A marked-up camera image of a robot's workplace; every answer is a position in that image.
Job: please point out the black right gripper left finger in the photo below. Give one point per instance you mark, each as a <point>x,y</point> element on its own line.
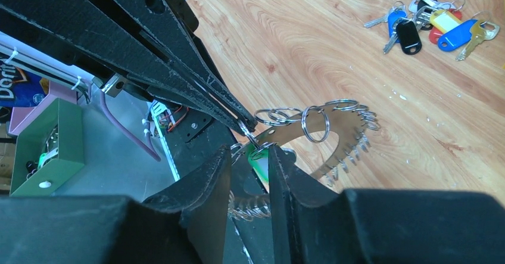
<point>184,223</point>

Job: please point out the pile of tagged keys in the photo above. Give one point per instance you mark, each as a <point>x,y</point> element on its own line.
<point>444,23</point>

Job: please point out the pink box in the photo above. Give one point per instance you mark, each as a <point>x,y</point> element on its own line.
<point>21,117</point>

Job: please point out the green key tag with ring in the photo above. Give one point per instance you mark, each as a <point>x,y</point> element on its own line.
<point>255,153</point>

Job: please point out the green open box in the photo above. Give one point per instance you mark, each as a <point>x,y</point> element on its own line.
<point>49,151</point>

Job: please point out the blue Doritos chip bag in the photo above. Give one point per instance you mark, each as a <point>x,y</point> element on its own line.
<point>19,87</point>

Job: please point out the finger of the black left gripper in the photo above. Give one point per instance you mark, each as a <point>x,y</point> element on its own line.
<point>166,28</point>
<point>82,33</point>

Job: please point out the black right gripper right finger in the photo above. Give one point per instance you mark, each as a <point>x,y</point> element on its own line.
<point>313,224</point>

